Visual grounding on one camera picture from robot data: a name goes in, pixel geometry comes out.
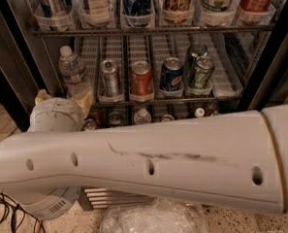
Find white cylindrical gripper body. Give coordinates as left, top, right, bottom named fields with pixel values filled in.
left=28, top=98, right=84, bottom=132

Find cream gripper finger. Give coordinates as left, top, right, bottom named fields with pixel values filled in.
left=76, top=90, right=94, bottom=117
left=35, top=89, right=51, bottom=104

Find clear plastic water bottle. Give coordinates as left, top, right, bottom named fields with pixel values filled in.
left=58, top=46, right=91, bottom=99

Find silver slim can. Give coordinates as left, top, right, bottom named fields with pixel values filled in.
left=100, top=60, right=120, bottom=97

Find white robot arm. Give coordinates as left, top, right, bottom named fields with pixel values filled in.
left=0, top=98, right=288, bottom=219

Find bottom shelf red can rear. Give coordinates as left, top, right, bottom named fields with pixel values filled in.
left=87, top=112, right=101, bottom=124

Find shelf red can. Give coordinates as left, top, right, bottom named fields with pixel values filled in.
left=82, top=118, right=97, bottom=131
left=87, top=112, right=101, bottom=124

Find bottom shelf red can front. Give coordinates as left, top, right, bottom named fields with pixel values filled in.
left=82, top=118, right=97, bottom=131

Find bottom shelf water bottle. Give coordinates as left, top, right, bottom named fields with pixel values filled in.
left=134, top=108, right=151, bottom=125

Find stainless steel fridge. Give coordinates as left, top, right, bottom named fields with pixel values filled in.
left=0, top=0, right=288, bottom=203

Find bottom shelf silver green can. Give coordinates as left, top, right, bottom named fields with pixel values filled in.
left=161, top=115, right=176, bottom=122

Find top shelf striped bottle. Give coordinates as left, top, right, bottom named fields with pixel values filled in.
left=35, top=0, right=74, bottom=32

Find top shelf white bottle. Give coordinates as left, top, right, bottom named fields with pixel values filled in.
left=80, top=0, right=111, bottom=28

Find bottom shelf brown bottle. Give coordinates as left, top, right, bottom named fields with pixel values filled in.
left=194, top=108, right=205, bottom=117

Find top shelf blue can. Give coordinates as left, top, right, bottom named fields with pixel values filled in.
left=121, top=0, right=153, bottom=17

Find bottom shelf orange can rear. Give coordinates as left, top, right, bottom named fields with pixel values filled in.
left=204, top=101, right=219, bottom=117

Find top shelf gold can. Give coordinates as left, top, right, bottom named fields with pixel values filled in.
left=162, top=0, right=191, bottom=24

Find empty clear shelf tray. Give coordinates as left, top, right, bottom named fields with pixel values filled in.
left=199, top=33, right=242, bottom=98

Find right glass fridge door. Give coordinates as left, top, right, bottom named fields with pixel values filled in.
left=246, top=49, right=288, bottom=112

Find red soda can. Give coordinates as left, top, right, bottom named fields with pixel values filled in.
left=131, top=61, right=152, bottom=96

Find blue pepsi can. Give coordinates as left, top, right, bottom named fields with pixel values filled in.
left=160, top=56, right=183, bottom=91

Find green can rear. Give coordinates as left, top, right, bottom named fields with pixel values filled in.
left=184, top=42, right=208, bottom=68

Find green can front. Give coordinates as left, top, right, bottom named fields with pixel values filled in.
left=188, top=56, right=214, bottom=89

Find clear plastic bag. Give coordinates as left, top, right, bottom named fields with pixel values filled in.
left=99, top=198, right=208, bottom=233

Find black floor cables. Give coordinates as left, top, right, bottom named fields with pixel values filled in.
left=0, top=187, right=45, bottom=233

